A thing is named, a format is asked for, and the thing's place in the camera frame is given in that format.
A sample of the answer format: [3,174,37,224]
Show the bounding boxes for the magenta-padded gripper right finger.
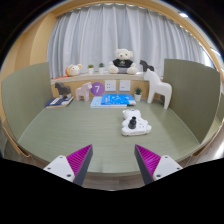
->
[134,144,184,186]

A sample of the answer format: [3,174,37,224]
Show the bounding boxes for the cream and orange plush toy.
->
[64,63,84,78]

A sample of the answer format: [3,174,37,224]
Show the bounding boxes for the light wooden ledge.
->
[49,71,164,100]

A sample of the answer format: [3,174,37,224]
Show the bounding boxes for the pale blue book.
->
[89,96,128,109]

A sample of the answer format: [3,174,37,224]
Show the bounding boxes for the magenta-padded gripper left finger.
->
[43,144,94,187]

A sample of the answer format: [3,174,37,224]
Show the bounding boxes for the black horse figurine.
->
[139,59,155,73]

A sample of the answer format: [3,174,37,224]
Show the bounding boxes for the purple round number sign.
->
[90,81,105,97]

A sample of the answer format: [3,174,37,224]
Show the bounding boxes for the ceiling lights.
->
[178,11,221,56]

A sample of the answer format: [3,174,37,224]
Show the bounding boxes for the white bear-shaped power strip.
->
[120,108,153,137]

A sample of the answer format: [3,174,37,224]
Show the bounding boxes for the olive green partition panel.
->
[162,58,222,144]
[0,61,54,143]

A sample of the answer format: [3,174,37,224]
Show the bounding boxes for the bright blue book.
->
[100,93,137,107]

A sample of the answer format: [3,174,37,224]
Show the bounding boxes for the large white horse figurine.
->
[143,69,173,110]

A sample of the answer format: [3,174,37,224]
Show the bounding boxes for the dark grey horse figurine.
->
[54,82,72,99]

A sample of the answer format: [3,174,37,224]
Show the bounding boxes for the pale grey curtain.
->
[46,3,206,79]

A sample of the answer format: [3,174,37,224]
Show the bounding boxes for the cream teddy bear black shirt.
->
[107,48,138,75]

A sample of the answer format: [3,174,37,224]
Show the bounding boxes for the dark blue book stack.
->
[44,94,75,109]

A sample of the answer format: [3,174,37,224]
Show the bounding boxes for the pink horse figurine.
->
[75,81,93,102]

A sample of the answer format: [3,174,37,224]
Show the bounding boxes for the white wall socket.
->
[104,79,117,92]
[119,79,132,92]

